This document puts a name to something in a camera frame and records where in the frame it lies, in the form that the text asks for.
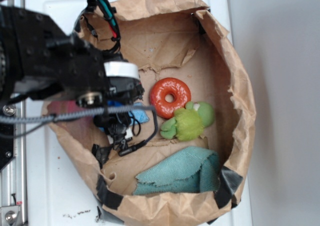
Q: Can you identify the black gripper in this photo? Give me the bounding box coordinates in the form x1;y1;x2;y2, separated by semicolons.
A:
44;34;145;151

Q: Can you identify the black metal bracket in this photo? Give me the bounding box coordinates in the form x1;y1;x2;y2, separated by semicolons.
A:
0;105;16;171

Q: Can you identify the orange glazed toy donut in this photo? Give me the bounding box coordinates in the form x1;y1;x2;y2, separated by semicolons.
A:
149;78;192;119

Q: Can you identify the green plush turtle toy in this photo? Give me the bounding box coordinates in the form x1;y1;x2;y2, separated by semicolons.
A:
160;101;215;141

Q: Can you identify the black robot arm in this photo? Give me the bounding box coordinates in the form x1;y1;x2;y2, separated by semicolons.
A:
0;6;144;154

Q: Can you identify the aluminium frame rail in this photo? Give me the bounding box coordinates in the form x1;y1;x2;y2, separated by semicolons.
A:
0;0;28;226

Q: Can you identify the grey braided cable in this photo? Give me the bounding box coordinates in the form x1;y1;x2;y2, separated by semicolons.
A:
0;105;159;157

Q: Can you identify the teal microfiber cloth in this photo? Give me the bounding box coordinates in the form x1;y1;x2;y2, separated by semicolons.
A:
133;146;220;195

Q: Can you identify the brown paper bag bin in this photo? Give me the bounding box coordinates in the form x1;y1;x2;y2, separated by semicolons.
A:
50;0;256;225

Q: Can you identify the blue sponge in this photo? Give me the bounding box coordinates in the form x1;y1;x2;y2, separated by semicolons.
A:
93;109;150;135

